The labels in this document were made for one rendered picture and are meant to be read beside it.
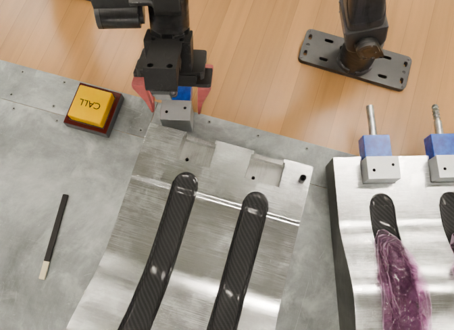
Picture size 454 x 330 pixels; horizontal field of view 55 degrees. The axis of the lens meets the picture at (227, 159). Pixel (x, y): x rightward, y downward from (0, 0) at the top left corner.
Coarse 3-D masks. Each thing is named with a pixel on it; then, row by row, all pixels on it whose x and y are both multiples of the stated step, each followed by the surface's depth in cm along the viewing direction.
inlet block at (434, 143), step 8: (432, 112) 72; (440, 120) 71; (440, 128) 70; (432, 136) 69; (440, 136) 69; (448, 136) 69; (424, 144) 71; (432, 144) 69; (440, 144) 69; (448, 144) 69; (432, 152) 68; (440, 152) 68; (448, 152) 68; (432, 160) 68; (440, 160) 66; (448, 160) 66; (432, 168) 68; (440, 168) 66; (448, 168) 66; (432, 176) 68; (440, 176) 66; (448, 176) 66
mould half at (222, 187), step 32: (160, 128) 67; (160, 160) 66; (224, 160) 66; (288, 160) 66; (128, 192) 65; (160, 192) 64; (224, 192) 64; (288, 192) 64; (128, 224) 63; (192, 224) 63; (224, 224) 63; (288, 224) 63; (128, 256) 62; (192, 256) 62; (224, 256) 62; (256, 256) 62; (288, 256) 62; (96, 288) 59; (128, 288) 60; (192, 288) 60; (256, 288) 61; (96, 320) 56; (160, 320) 57; (192, 320) 58; (256, 320) 59
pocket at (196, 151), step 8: (184, 136) 67; (184, 144) 69; (192, 144) 69; (200, 144) 69; (208, 144) 68; (216, 144) 66; (184, 152) 69; (192, 152) 69; (200, 152) 69; (208, 152) 69; (184, 160) 68; (192, 160) 68; (200, 160) 68; (208, 160) 68
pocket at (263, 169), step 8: (256, 160) 68; (264, 160) 67; (272, 160) 67; (248, 168) 68; (256, 168) 68; (264, 168) 68; (272, 168) 68; (280, 168) 68; (248, 176) 68; (256, 176) 68; (264, 176) 68; (272, 176) 68; (280, 176) 68; (272, 184) 67
